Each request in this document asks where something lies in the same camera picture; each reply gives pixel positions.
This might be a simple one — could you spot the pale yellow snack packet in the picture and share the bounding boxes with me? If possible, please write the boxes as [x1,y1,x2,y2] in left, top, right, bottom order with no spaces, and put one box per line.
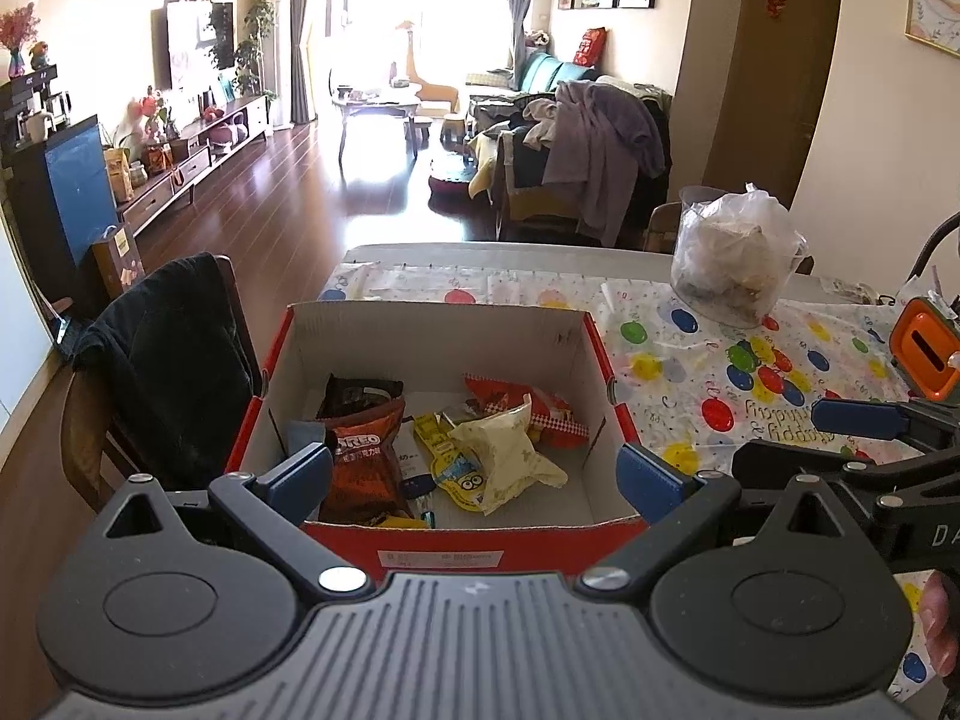
[450,397,571,515]

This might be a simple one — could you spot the red cardboard box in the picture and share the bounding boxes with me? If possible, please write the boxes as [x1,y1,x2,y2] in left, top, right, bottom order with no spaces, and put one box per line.
[225,300,650,571]

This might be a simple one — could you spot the green potted plant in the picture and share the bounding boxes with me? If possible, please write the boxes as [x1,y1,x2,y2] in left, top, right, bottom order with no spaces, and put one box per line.
[236,0,275,95]

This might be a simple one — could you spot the grey purple clothes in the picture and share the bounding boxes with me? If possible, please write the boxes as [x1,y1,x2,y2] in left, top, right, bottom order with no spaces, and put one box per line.
[544,79,668,245]

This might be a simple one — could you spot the brown curtain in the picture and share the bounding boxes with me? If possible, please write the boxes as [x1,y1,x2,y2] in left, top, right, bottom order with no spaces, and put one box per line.
[289,0,320,125]

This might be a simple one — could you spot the polka dot tablecloth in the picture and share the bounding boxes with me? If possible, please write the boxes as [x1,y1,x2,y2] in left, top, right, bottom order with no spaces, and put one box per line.
[319,262,960,720]

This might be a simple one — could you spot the red flowers in pot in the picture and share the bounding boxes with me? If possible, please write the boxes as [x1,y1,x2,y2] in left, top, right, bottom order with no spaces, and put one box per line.
[124,86,170,143]

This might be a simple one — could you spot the dark cabinet with blue panel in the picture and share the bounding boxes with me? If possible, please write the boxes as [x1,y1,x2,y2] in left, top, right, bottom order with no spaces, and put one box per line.
[0,116,121,316]

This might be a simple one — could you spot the wooden television cabinet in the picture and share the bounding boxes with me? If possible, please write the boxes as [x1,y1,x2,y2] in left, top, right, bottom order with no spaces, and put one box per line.
[112,94,271,222]

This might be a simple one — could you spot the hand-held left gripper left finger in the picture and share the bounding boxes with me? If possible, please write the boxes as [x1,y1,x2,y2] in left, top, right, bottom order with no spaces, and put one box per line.
[96,441,370,602]

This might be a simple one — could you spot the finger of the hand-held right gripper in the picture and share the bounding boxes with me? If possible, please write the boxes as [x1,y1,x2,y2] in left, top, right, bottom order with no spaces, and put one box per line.
[810,396,960,445]
[731,438,897,515]

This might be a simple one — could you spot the person's right hand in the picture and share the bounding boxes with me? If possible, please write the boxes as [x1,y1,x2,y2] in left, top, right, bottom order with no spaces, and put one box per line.
[919,571,960,691]

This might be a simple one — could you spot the grey curtain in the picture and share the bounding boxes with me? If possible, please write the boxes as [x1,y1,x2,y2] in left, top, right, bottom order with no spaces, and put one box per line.
[504,0,537,91]

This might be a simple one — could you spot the dark brown snack packet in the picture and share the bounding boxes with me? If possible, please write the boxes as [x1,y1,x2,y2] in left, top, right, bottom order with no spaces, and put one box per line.
[319,375,406,421]

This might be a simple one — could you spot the television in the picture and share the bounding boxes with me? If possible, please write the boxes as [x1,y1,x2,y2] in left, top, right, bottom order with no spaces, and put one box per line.
[150,0,235,95]

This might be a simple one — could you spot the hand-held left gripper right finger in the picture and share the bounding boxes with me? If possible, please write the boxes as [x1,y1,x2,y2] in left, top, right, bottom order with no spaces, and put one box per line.
[576,441,860,602]

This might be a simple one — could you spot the coffee table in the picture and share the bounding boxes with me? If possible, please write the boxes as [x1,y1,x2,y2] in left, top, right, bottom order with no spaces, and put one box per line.
[330,86,421,158]

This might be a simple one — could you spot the orange and green box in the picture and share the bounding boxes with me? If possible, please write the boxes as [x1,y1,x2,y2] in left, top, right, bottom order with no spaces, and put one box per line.
[889,296,960,402]

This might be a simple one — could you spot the brown orange snack packet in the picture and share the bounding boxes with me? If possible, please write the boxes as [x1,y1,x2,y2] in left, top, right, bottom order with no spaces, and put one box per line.
[319,397,406,526]

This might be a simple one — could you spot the brown door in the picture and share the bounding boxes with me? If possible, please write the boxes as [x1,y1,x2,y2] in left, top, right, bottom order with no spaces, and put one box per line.
[701,0,845,207]

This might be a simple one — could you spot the clear plastic container with bags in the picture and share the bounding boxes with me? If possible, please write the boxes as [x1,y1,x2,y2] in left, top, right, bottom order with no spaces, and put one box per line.
[671,184,815,327]

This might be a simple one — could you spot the pink flowers in vase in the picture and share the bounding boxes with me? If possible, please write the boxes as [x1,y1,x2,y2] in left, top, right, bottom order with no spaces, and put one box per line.
[0,4,38,80]

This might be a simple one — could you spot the armchair under clothes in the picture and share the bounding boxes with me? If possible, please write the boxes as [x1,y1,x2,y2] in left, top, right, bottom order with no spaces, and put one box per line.
[469,75,672,248]

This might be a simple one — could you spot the grey desk lamp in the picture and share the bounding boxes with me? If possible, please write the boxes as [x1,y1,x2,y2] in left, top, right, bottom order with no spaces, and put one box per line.
[904,210,960,293]

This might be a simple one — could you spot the dark floor cushion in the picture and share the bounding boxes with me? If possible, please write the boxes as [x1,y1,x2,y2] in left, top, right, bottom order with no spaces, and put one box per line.
[429,154,473,200]

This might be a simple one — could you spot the yellow cartoon snack packet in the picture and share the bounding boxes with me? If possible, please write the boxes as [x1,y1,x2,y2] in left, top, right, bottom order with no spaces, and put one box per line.
[412,412,488,515]

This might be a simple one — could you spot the white standing air conditioner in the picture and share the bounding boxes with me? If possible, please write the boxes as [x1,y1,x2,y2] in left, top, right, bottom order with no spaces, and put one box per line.
[255,0,293,128]

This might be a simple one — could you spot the red checked snack packet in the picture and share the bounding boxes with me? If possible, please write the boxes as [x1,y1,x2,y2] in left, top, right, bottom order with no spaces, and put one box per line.
[465,375,590,451]

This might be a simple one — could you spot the coffee machine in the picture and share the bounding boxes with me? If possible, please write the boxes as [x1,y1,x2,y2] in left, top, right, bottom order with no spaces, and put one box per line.
[0,67,76,151]

